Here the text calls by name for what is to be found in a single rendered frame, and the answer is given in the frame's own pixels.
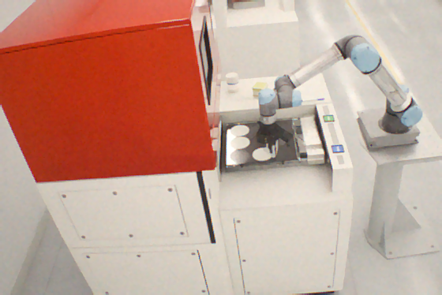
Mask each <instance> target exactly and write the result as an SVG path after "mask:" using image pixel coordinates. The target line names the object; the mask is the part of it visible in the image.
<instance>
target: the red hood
mask: <svg viewBox="0 0 442 295"><path fill-rule="evenodd" d="M220 81H221V63H220V57H219V46H218V40H217V35H216V26H215V15H214V10H213V4H212V0H36V1H35V2H33V3H32V4H31V5H30V6H29V7H28V8H27V9H26V10H25V11H24V12H23V13H21V14H20V15H19V16H18V17H17V18H16V19H15V20H14V21H12V22H11V23H10V25H8V26H7V27H6V28H5V29H3V31H2V32H1V33H0V105H1V107H2V111H3V112H4V114H5V115H6V119H7V121H8V122H9V127H10V128H11V130H12V132H13V135H14V136H15V138H16V140H17V142H18V146H19V148H20V150H21V152H22V154H23V156H24V159H25V161H26V163H27V164H28V167H29V169H30V171H31V174H32V176H33V178H34V180H35V182H36V183H39V182H48V181H65V180H69V181H75V180H85V179H94V178H105V177H124V176H132V177H134V175H135V176H144V175H155V174H175V173H186V172H197V171H209V170H215V168H216V157H217V142H218V127H219V97H220Z"/></svg>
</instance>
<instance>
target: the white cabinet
mask: <svg viewBox="0 0 442 295"><path fill-rule="evenodd" d="M353 201H354V200H341V201H338V202H327V203H314V204H304V205H292V206H280V207H258V208H257V209H245V210H233V211H219V217H220V221H221V226H222V231H223V239H224V244H225V249H226V253H227V261H228V266H229V270H230V278H231V282H232V287H233V291H234V295H316V294H332V293H334V291H336V290H341V289H343V278H344V277H345V268H346V259H347V249H348V241H349V240H350V220H351V217H352V210H353Z"/></svg>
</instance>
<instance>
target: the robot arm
mask: <svg viewBox="0 0 442 295"><path fill-rule="evenodd" d="M348 58H349V59H350V60H351V61H352V62H353V63H354V65H355V66H356V67H357V68H358V69H359V70H360V71H361V72H362V74H363V75H368V77H369V78H370V79H371V80H372V81H373V83H374V84H375V85H376V86H377V87H378V88H379V89H380V90H381V91H382V93H383V94H384V96H385V97H386V111H385V113H384V116H383V117H382V120H381V124H382V126H383V127H384V128H386V129H388V130H390V131H395V132H398V131H403V130H405V129H407V128H408V127H409V126H410V125H416V124H417V123H418V122H419V121H420V120H421V117H422V115H423V110H422V108H421V107H420V106H419V105H418V104H417V103H416V101H415V100H414V99H413V98H412V96H411V95H410V93H409V91H410V90H409V87H408V86H407V85H405V84H398V83H397V82H396V81H395V80H394V78H393V77H392V75H391V74H390V73H389V72H388V71H387V70H386V68H385V67H384V66H383V65H382V57H381V56H380V55H379V54H378V52H377V50H376V49H375V47H373V46H372V45H370V44H369V43H368V42H367V41H366V40H365V39H364V38H363V37H362V36H361V35H355V34H351V35H348V36H346V37H344V38H341V39H338V40H337V41H336V42H335V43H333V44H332V47H330V48H328V49H327V50H326V51H325V52H323V53H322V54H320V55H318V56H317V57H315V58H314V59H311V60H309V61H308V62H306V63H305V64H304V65H302V66H300V67H299V68H297V69H296V70H294V71H293V72H291V73H289V74H288V75H286V76H280V77H277V78H276V79H275V81H274V85H275V90H276V92H277V93H275V92H274V91H273V90H272V89H267V88H266V89H263V90H261V91H260V92H259V106H260V119H258V120H257V124H260V129H259V130H258V132H257V142H258V143H262V144H266V147H263V151H265V152H267V153H269V155H270V156H271V157H272V158H275V156H276V155H277V151H278V146H279V139H281V140H283V141H284V142H286V143H288V142H289V141H290V139H291V138H292V134H291V133H289V132H287V131H286V130H285V129H284V128H282V127H281V126H279V125H277V124H276V121H277V115H276V110H279V109H285V108H291V107H296V106H300V105H301V104H302V95H301V92H300V91H299V90H294V89H295V88H297V87H298V86H300V85H301V84H304V83H305V82H306V81H307V80H311V79H313V78H314V77H315V76H317V75H318V74H320V73H321V72H323V71H324V70H326V69H327V68H329V67H330V66H332V65H334V64H335V63H336V62H337V63H338V62H339V61H344V60H346V59H348ZM258 137H259V140H258Z"/></svg>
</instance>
